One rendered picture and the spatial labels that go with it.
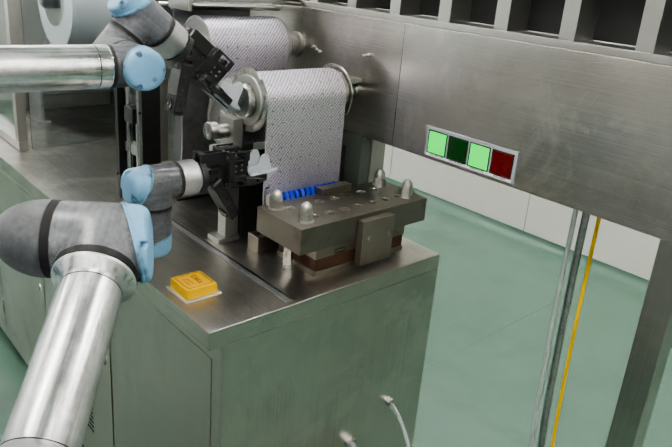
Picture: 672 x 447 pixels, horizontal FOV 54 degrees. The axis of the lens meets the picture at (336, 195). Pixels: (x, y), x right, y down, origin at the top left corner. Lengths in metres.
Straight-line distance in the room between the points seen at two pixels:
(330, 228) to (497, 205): 3.02
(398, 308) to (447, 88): 0.53
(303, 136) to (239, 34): 0.32
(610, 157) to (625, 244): 2.69
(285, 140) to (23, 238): 0.72
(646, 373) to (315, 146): 0.89
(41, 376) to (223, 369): 0.53
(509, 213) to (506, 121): 2.93
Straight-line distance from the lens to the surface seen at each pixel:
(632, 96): 1.30
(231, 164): 1.43
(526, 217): 4.28
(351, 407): 1.66
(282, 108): 1.51
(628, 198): 1.33
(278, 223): 1.44
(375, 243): 1.52
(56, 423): 0.83
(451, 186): 4.59
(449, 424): 2.59
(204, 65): 1.43
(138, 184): 1.33
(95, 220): 0.99
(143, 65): 1.19
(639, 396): 1.64
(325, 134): 1.61
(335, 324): 1.47
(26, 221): 1.02
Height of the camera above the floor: 1.56
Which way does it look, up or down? 19 degrees down
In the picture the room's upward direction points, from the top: 5 degrees clockwise
